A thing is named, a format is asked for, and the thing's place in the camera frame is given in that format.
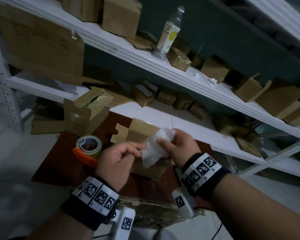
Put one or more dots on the person's left hand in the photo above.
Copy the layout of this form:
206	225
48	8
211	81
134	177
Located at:
113	163

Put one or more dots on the person's right hand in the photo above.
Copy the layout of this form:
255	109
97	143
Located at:
183	148

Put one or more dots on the person's right thumb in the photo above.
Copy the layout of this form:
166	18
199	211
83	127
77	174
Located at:
163	144

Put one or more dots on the person's left thumb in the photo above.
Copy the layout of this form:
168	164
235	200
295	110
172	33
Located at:
137	146

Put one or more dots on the clear plastic bag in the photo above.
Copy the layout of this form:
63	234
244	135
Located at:
153	149

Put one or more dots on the person's right forearm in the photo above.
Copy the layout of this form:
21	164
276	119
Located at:
260	209

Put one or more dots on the person's left forearm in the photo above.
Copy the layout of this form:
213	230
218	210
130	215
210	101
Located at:
65	228

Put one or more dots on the open small cardboard box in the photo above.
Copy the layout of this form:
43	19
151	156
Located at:
140	131

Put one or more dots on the pile of small cardboard boxes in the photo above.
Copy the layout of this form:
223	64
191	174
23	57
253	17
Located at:
265	94
185	103

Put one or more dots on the orange tape dispenser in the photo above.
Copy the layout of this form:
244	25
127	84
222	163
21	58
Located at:
88	147

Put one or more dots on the black marker-tagged right wristband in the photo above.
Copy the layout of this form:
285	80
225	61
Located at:
205	174

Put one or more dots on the black marker-tagged wristband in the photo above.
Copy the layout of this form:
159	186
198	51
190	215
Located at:
205	174
92	199

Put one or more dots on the open taped cardboard box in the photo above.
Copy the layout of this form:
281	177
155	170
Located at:
86	114

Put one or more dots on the plastic-wrapped cardboard bundle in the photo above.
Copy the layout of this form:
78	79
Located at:
152	212

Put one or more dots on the black marker-tagged left wristband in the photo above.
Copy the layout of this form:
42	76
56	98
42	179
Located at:
92	199

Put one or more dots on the small white cap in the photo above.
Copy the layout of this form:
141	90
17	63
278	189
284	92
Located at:
196	76

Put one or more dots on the small white plastic piece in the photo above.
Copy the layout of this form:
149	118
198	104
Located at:
212	80

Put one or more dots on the white metal shelving unit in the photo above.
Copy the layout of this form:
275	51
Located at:
145	59

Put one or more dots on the white rounded object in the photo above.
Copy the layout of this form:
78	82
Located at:
165	234

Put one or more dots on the clear plastic bottle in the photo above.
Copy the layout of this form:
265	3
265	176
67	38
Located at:
168	34

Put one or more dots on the tall brown cardboard box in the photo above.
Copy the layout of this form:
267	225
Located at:
121	16

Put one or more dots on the large flat cardboard sheet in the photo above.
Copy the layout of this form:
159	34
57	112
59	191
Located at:
40	44

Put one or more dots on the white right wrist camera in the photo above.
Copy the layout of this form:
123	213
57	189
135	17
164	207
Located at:
183	202

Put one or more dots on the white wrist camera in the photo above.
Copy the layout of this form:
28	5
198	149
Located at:
125	223
183	202

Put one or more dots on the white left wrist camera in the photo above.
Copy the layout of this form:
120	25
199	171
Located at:
125	223

